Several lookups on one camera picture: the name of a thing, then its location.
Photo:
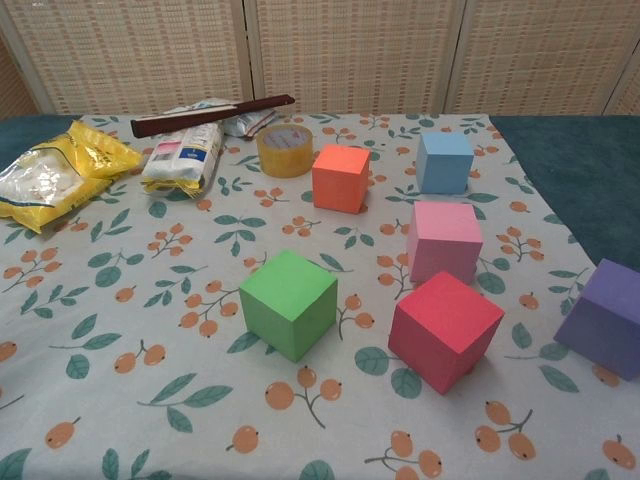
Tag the orange foam cube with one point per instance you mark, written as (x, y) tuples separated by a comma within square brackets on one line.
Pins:
[(340, 180)]

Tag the green foam cube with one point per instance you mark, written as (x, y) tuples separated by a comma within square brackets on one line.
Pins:
[(285, 305)]

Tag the pink foam cube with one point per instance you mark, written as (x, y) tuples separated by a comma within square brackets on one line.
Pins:
[(445, 240)]

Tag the red foam cube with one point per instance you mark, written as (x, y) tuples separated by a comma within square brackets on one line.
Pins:
[(440, 325)]

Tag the light blue foam cube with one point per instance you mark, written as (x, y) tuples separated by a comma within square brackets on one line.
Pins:
[(445, 162)]

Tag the purple foam cube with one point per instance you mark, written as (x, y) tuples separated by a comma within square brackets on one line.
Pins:
[(605, 320)]

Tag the clear packing tape roll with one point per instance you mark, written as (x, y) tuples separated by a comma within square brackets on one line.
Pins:
[(285, 162)]

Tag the floral fruit print tablecloth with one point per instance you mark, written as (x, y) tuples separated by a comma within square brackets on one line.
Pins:
[(300, 350)]

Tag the small crumpled silver packet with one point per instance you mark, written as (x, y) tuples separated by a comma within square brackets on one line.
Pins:
[(245, 125)]

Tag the white cotton pad pack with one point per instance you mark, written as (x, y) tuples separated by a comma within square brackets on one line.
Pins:
[(185, 155)]

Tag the dark brown wooden stick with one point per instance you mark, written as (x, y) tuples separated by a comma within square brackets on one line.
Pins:
[(200, 119)]

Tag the white packet with green picture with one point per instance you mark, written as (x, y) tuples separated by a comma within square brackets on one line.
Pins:
[(200, 106)]

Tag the woven bamboo folding screen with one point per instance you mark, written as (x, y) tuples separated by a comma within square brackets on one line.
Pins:
[(350, 50)]

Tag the yellow marshmallow bag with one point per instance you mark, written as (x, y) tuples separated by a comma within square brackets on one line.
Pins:
[(95, 155)]

